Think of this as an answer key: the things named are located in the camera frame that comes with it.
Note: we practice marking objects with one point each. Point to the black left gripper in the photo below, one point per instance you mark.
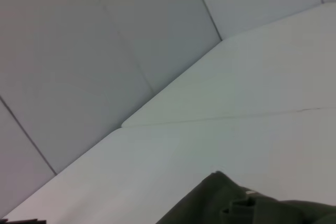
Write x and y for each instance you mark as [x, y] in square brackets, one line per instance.
[23, 222]

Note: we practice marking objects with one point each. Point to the dark green t-shirt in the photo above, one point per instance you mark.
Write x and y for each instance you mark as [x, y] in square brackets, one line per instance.
[249, 205]

